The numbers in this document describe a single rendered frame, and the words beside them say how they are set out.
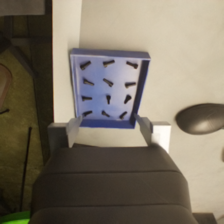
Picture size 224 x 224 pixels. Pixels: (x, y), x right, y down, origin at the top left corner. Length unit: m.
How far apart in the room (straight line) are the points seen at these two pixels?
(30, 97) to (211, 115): 1.42
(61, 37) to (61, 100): 0.10
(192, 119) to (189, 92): 0.04
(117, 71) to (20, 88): 1.33
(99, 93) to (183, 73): 0.13
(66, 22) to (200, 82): 0.21
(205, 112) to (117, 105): 0.15
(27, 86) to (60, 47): 1.27
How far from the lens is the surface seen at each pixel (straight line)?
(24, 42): 1.21
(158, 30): 0.23
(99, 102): 0.27
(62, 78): 0.25
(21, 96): 1.58
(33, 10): 0.30
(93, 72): 0.24
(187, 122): 0.30
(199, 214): 0.93
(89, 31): 0.22
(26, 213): 0.30
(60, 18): 0.22
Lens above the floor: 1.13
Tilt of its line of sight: 48 degrees down
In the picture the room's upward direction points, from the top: 178 degrees clockwise
